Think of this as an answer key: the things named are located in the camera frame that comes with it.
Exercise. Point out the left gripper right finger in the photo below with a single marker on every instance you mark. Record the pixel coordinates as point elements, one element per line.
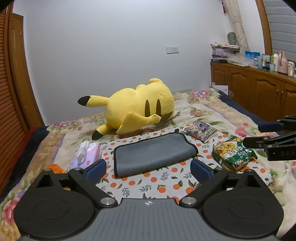
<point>200,171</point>

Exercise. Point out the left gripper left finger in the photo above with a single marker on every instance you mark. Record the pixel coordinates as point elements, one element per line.
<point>95,172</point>

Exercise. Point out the purple and grey towel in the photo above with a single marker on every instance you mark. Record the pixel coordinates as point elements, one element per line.
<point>152,153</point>

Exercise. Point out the pink tissue pack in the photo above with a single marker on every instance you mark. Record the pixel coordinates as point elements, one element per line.
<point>87,154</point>

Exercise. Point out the orange print white cloth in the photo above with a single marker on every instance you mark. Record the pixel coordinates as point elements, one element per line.
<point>174,181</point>

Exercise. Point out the green instant noodle bag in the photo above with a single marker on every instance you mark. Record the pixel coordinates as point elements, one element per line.
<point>232,155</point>

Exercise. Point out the purple snack packet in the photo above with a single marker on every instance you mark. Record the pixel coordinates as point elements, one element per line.
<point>201,131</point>

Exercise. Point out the wooden sideboard cabinet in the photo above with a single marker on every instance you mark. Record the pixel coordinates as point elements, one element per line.
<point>269,95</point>

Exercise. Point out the floral bed quilt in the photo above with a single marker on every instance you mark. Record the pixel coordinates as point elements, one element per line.
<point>209,106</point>

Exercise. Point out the yellow Pikachu plush toy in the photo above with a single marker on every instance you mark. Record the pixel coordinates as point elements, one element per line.
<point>131,109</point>

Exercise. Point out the white paper beside bed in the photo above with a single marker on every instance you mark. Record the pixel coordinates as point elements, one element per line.
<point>223,88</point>

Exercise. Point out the pink bottle on cabinet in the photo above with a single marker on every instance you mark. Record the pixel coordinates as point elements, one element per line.
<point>282,63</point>

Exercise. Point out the blue box on cabinet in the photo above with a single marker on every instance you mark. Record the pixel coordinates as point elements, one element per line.
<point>252,57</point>

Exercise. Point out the wooden louvred wardrobe door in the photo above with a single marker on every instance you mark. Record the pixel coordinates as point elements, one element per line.
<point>22,127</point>

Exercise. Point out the stack of papers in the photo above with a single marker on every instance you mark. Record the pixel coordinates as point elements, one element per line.
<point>221,52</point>

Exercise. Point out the beige tied curtain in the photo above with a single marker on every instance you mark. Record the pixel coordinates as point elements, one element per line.
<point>233,10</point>

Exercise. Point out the white wall switch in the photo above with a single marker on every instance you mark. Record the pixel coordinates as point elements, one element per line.
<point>172,50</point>

